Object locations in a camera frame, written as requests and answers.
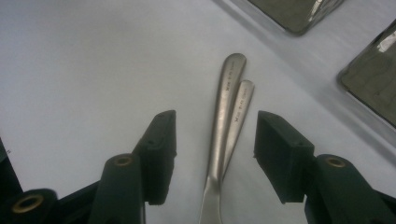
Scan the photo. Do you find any metal table knife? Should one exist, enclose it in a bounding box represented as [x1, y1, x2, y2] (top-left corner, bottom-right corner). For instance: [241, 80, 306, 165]
[221, 79, 256, 181]

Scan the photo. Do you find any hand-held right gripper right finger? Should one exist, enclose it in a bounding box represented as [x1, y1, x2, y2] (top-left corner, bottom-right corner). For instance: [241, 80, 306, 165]
[253, 110, 396, 224]

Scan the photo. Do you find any clear grey plastic bin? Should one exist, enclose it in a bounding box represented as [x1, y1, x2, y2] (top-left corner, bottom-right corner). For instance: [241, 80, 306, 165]
[337, 20, 396, 130]
[246, 0, 345, 35]

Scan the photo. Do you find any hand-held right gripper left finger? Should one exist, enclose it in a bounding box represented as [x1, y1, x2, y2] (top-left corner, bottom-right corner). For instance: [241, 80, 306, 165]
[88, 109, 177, 224]

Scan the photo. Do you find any metal fork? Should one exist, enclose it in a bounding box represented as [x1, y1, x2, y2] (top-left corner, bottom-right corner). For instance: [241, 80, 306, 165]
[199, 52, 248, 224]

